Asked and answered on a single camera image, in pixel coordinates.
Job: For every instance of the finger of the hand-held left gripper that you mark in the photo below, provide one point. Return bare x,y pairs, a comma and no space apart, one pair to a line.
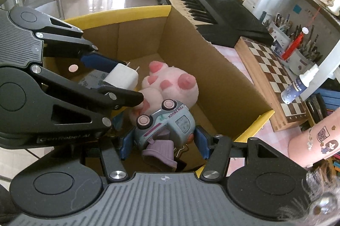
124,98
98,61

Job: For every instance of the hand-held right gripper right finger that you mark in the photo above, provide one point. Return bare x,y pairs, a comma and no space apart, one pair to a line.
201,143

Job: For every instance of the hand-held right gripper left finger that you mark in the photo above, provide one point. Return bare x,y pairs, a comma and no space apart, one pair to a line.
127,143

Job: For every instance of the white charger plug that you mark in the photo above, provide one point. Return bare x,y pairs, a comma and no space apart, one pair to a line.
122,77

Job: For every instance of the blue toy truck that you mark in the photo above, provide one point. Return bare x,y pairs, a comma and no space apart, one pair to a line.
175,119

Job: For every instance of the pink plush toy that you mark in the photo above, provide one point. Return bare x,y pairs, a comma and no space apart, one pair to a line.
172,82

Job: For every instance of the yellow cardboard box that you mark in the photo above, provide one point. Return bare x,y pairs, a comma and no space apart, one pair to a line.
212,77

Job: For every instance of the desktop with pink checkered cloth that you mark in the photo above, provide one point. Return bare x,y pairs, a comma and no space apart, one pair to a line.
233,61

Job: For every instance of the small pink round disc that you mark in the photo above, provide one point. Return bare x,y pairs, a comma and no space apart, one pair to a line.
73,68

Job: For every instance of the black binder clip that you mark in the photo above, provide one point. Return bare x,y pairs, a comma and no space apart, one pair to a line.
183,163

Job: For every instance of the wooden chess board box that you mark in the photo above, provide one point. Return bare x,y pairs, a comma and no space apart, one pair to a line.
271,69

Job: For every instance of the small clear spray bottle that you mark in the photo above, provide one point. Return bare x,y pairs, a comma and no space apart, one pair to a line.
294,87

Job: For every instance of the pink cartoon canister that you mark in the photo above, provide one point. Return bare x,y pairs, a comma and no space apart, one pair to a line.
313,146

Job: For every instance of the grey fluffy pompom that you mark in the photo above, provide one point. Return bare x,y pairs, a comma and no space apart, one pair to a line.
318,188

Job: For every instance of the white pen holder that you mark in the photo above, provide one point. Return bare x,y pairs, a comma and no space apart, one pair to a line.
300,58

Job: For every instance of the red tassel ornament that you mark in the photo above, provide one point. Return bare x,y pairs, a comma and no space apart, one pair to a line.
292,46

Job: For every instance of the rows of books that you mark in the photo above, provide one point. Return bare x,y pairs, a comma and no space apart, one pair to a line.
329,101

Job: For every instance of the white bookshelf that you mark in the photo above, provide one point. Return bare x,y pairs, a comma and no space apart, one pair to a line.
326,66

